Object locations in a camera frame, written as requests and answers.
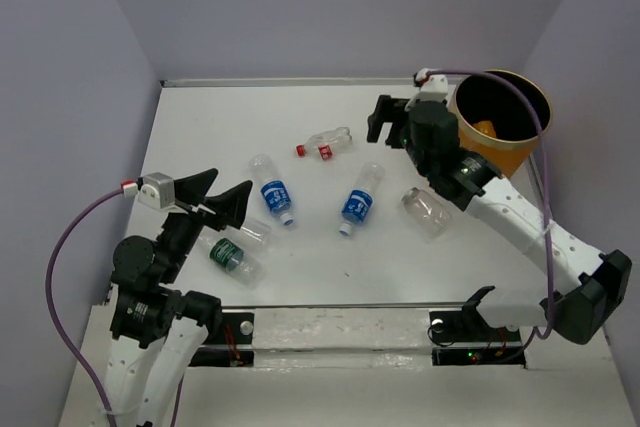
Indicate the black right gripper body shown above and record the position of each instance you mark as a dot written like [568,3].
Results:
[423,164]

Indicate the green label plastic bottle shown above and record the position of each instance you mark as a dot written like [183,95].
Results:
[235,255]

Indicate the silver bolt left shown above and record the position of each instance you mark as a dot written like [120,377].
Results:
[246,328]

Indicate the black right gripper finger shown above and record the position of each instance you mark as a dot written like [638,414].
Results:
[387,109]
[396,137]

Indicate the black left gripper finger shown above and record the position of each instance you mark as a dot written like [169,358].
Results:
[190,192]
[230,207]

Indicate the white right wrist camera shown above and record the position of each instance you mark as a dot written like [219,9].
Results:
[430,87]

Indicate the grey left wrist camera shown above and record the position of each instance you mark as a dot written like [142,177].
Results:
[156,191]

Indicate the red cap small bottle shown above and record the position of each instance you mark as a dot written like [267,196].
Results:
[327,144]

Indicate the orange cylindrical bin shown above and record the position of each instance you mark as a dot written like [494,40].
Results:
[477,98]

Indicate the silver bolt right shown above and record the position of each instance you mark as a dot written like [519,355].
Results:
[437,325]

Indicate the clear plastic bottle no label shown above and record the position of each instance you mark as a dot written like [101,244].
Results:
[254,235]

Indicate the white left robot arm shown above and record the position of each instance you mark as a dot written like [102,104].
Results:
[156,329]

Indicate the orange plastic pill bottle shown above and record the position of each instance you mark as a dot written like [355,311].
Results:
[484,130]

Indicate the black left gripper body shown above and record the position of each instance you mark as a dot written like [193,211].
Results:
[193,216]

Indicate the silver bolt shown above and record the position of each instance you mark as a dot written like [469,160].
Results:
[437,325]
[246,328]

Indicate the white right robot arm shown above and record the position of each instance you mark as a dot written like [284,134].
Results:
[585,285]

